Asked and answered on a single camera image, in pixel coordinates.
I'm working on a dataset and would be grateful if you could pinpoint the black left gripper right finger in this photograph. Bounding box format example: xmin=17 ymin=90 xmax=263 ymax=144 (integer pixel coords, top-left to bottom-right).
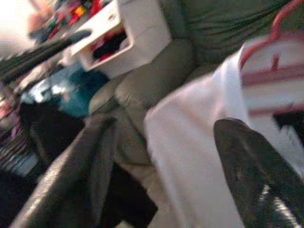
xmin=213 ymin=118 xmax=304 ymax=228

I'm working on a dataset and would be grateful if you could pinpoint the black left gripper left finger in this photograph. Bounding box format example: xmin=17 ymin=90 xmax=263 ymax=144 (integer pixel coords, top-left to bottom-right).
xmin=11 ymin=117 xmax=119 ymax=228

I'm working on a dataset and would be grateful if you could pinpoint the white shirt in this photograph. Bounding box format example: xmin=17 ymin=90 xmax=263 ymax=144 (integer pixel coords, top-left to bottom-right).
xmin=144 ymin=35 xmax=304 ymax=228

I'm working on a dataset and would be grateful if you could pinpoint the pink plastic hanger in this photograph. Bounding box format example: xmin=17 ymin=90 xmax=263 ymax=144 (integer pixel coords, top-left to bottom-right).
xmin=239 ymin=0 xmax=304 ymax=117

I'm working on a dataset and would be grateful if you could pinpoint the black garment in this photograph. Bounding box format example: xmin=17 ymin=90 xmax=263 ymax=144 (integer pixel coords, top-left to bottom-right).
xmin=19 ymin=104 xmax=86 ymax=164

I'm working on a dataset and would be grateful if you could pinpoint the blue suitcase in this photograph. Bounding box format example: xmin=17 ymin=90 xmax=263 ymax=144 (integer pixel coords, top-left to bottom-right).
xmin=20 ymin=67 xmax=111 ymax=118

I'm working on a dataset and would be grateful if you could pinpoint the grey-green leather sofa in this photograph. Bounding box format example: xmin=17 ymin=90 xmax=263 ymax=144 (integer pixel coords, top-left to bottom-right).
xmin=87 ymin=0 xmax=304 ymax=214

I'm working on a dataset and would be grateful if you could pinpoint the red cloth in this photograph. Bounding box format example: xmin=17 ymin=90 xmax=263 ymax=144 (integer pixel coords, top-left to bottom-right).
xmin=94 ymin=32 xmax=130 ymax=66

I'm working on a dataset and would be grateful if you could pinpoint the black metal drying rack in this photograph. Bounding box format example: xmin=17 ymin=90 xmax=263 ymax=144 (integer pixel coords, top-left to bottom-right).
xmin=0 ymin=29 xmax=92 ymax=80

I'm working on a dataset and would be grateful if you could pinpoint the black cloth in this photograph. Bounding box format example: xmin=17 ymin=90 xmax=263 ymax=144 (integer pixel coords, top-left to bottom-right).
xmin=94 ymin=35 xmax=128 ymax=61

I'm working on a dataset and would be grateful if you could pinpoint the white storage bin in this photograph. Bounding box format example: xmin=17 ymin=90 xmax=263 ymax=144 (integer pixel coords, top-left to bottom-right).
xmin=70 ymin=0 xmax=172 ymax=78

